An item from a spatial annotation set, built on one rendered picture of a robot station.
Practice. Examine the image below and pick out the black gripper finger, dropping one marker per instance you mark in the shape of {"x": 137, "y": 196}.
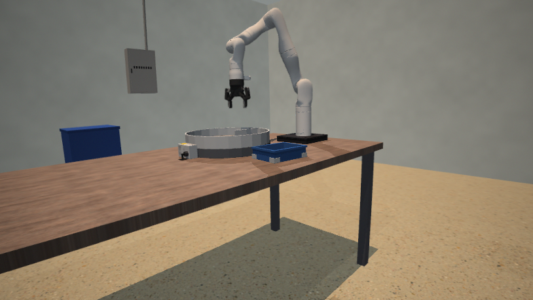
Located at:
{"x": 229, "y": 97}
{"x": 244, "y": 97}

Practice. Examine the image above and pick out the blue crate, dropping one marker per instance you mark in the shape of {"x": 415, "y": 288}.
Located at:
{"x": 279, "y": 152}

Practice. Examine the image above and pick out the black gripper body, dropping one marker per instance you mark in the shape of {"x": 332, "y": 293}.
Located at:
{"x": 236, "y": 84}

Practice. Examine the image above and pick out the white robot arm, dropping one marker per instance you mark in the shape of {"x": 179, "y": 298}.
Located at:
{"x": 303, "y": 87}

